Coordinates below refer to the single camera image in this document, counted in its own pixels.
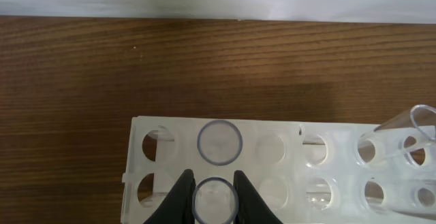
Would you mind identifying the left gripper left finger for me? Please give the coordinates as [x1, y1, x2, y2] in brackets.
[142, 169, 197, 224]

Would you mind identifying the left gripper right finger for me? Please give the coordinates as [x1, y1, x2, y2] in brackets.
[233, 170, 284, 224]

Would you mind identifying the clear test tube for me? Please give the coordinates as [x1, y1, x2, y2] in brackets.
[196, 119, 244, 167]
[191, 176, 240, 224]
[357, 104, 436, 165]

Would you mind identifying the white test tube rack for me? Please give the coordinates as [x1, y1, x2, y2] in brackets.
[120, 115, 436, 224]

